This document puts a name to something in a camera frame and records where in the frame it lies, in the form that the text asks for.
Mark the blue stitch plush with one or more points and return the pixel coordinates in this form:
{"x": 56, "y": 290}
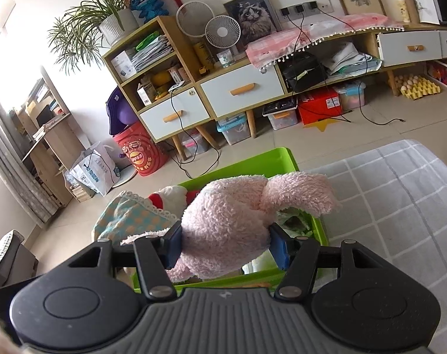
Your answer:
{"x": 148, "y": 9}

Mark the black bag on shelf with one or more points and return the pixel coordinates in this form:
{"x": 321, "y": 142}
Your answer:
{"x": 302, "y": 72}

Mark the white desk fan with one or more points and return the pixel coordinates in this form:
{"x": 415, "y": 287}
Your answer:
{"x": 223, "y": 33}

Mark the green plastic bin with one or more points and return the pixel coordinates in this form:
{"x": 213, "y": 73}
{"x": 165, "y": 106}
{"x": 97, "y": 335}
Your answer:
{"x": 253, "y": 224}

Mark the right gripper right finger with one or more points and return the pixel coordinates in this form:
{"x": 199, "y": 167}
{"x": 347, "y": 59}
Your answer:
{"x": 297, "y": 257}

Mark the white paper bag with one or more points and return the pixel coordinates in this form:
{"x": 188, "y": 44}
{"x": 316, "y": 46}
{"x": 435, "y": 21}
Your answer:
{"x": 95, "y": 169}

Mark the cat picture frame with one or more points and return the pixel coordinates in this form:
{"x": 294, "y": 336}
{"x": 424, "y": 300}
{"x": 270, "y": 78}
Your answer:
{"x": 256, "y": 18}

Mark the long wooden tv stand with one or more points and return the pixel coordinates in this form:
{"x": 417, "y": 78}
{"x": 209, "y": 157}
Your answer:
{"x": 418, "y": 43}

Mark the wooden shelf cabinet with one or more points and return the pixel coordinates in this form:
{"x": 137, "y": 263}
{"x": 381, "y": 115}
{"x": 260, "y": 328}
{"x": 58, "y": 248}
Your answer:
{"x": 197, "y": 100}

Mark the pink table runner cloth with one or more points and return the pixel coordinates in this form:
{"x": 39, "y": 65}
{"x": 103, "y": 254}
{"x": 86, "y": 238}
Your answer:
{"x": 280, "y": 46}

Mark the santa hat plush toy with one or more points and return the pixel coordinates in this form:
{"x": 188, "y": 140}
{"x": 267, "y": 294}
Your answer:
{"x": 172, "y": 200}

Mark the red printed bucket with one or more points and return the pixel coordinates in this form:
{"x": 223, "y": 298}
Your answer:
{"x": 136, "y": 143}

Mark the potted green plant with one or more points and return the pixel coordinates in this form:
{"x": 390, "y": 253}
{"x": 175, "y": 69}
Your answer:
{"x": 75, "y": 38}

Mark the grey checked tablecloth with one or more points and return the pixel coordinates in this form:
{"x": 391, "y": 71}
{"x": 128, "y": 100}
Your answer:
{"x": 394, "y": 201}

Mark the pink plush toy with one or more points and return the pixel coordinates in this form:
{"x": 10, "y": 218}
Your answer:
{"x": 241, "y": 221}

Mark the clear storage box blue lid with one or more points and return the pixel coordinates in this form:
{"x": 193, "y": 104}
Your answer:
{"x": 234, "y": 129}

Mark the wooden desk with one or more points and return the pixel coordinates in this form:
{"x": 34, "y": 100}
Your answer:
{"x": 47, "y": 123}

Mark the green grey plush toy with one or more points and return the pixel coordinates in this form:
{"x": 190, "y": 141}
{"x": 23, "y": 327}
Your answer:
{"x": 295, "y": 222}

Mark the red cardboard box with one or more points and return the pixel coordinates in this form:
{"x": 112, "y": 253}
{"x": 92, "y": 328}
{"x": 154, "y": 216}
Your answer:
{"x": 318, "y": 105}

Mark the doll with checked dress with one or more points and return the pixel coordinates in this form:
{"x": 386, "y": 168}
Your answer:
{"x": 129, "y": 216}

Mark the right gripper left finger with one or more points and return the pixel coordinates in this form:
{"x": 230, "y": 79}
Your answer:
{"x": 154, "y": 256}

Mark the yellow egg tray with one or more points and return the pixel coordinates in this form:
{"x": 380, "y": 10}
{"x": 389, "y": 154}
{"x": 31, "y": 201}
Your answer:
{"x": 414, "y": 86}

